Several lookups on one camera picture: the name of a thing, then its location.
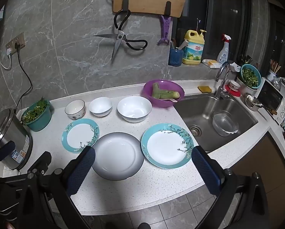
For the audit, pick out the steel saucepan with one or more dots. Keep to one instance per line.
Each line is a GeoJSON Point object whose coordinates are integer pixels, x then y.
{"type": "Point", "coordinates": [252, 101]}

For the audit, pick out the wall power socket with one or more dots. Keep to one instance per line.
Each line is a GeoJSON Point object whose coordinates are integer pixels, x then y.
{"type": "Point", "coordinates": [22, 38]}

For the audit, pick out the red round mat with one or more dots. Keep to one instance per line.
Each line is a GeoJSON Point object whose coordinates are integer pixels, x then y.
{"type": "Point", "coordinates": [235, 93]}

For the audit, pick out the short green gourd piece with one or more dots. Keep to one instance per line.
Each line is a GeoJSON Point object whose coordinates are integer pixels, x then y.
{"type": "Point", "coordinates": [171, 95]}

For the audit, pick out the yellow detergent bottle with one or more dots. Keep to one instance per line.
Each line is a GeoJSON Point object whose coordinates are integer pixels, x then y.
{"type": "Point", "coordinates": [192, 52]}

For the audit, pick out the white spoon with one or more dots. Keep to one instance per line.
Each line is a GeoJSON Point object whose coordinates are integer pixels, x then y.
{"type": "Point", "coordinates": [173, 100]}

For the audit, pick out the steel basin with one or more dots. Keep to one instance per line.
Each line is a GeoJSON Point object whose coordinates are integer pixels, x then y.
{"type": "Point", "coordinates": [240, 82]}

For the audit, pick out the blue plastic cup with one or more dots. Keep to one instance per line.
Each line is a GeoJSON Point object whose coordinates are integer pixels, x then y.
{"type": "Point", "coordinates": [176, 57]}

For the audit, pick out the teal basket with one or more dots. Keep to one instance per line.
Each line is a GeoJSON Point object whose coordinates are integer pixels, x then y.
{"type": "Point", "coordinates": [258, 82]}

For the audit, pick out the large teal floral plate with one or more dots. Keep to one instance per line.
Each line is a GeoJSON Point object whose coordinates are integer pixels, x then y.
{"type": "Point", "coordinates": [166, 145]}

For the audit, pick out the white spray bottle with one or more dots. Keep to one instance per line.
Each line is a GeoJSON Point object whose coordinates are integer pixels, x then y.
{"type": "Point", "coordinates": [222, 54]}

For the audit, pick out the purple plastic basin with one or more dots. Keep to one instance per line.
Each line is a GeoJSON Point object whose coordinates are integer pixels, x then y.
{"type": "Point", "coordinates": [161, 103]}

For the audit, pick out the white microwave oven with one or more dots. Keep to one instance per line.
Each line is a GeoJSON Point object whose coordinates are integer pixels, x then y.
{"type": "Point", "coordinates": [273, 100]}

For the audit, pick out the dark rimmed white plate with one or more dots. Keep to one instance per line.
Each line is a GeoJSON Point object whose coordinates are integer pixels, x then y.
{"type": "Point", "coordinates": [118, 155]}

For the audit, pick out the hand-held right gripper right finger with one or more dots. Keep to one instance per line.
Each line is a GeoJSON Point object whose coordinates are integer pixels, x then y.
{"type": "Point", "coordinates": [207, 169]}

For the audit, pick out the teal colander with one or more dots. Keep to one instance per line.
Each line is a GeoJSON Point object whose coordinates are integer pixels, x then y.
{"type": "Point", "coordinates": [41, 121]}

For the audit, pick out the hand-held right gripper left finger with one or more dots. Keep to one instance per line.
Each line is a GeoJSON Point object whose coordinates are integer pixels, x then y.
{"type": "Point", "coordinates": [81, 169]}

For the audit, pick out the stainless steel cooker pot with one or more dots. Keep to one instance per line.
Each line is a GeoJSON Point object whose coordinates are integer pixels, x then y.
{"type": "Point", "coordinates": [11, 138]}

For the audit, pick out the long green gourd piece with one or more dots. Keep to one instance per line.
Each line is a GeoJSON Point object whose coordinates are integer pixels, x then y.
{"type": "Point", "coordinates": [156, 90]}

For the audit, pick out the small teal floral plate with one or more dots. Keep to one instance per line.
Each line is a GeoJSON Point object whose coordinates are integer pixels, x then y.
{"type": "Point", "coordinates": [80, 134]}

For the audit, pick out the black wall hook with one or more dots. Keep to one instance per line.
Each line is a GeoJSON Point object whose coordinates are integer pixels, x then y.
{"type": "Point", "coordinates": [126, 3]}
{"type": "Point", "coordinates": [168, 7]}

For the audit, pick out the bundle of chopsticks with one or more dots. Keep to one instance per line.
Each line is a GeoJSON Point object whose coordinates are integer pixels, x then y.
{"type": "Point", "coordinates": [275, 65]}

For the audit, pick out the yellow sponge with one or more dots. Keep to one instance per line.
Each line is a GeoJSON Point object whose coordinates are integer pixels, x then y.
{"type": "Point", "coordinates": [204, 89]}

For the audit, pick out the white sponge packet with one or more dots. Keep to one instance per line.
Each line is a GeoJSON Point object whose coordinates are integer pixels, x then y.
{"type": "Point", "coordinates": [211, 63]}

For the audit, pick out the leafy greens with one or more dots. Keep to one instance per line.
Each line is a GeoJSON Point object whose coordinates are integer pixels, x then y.
{"type": "Point", "coordinates": [35, 111]}
{"type": "Point", "coordinates": [249, 76]}

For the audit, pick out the chrome faucet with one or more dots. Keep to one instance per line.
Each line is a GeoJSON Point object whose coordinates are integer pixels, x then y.
{"type": "Point", "coordinates": [220, 91]}

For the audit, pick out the ceramic chopstick holder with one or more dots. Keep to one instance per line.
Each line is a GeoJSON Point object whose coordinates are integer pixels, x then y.
{"type": "Point", "coordinates": [272, 75]}

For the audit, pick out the small dark rimmed bowl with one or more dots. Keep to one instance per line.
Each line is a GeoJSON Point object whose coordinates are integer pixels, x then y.
{"type": "Point", "coordinates": [75, 109]}

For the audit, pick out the purple peeler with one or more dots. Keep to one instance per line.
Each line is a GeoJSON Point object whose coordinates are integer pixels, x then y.
{"type": "Point", "coordinates": [166, 26]}

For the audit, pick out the clear glass bowl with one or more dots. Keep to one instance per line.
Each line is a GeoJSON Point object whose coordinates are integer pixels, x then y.
{"type": "Point", "coordinates": [225, 124]}

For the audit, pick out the large white bowl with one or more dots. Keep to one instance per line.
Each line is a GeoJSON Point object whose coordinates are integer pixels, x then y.
{"type": "Point", "coordinates": [134, 109]}

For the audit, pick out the small printed ceramic cup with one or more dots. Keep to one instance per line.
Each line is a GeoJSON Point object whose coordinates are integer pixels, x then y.
{"type": "Point", "coordinates": [234, 85]}

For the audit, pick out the dark slipper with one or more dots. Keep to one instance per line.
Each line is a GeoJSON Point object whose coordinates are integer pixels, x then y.
{"type": "Point", "coordinates": [143, 226]}

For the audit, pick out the medium white bowl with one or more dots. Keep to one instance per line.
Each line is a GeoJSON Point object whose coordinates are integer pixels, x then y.
{"type": "Point", "coordinates": [100, 107]}

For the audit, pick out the stainless steel sink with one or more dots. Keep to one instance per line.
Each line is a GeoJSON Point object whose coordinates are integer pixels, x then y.
{"type": "Point", "coordinates": [199, 114]}

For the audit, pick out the brown cabinet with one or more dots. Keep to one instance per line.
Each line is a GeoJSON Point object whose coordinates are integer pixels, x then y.
{"type": "Point", "coordinates": [259, 162]}

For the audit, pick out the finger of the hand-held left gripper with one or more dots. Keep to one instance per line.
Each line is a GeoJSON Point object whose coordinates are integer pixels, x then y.
{"type": "Point", "coordinates": [42, 159]}
{"type": "Point", "coordinates": [5, 150]}

